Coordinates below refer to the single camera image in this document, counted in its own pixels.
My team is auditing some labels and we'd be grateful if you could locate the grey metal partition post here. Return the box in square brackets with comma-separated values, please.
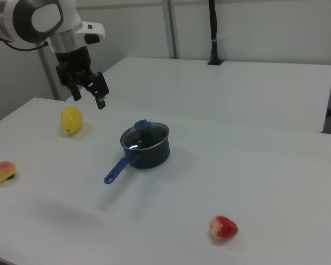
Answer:
[38, 44, 62, 100]
[162, 0, 181, 60]

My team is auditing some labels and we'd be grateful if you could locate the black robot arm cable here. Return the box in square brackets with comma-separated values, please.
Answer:
[0, 38, 50, 52]

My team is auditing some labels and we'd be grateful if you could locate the black camera stand pole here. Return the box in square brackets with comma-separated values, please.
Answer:
[207, 0, 225, 66]

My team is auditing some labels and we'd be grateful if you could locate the glass lid blue knob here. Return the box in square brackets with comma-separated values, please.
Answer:
[120, 119, 170, 151]

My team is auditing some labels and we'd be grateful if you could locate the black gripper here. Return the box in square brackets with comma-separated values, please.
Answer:
[54, 46, 110, 110]

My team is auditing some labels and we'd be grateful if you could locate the yellow striped toy melon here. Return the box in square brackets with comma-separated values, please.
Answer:
[60, 106, 84, 136]

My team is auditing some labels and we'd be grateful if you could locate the red toy strawberry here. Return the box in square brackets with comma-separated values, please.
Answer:
[209, 215, 239, 242]

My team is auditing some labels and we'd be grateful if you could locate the toy peach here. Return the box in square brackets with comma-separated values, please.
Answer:
[0, 161, 18, 184]

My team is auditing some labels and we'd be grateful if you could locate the dark blue saucepan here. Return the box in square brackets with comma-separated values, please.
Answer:
[103, 123, 171, 185]

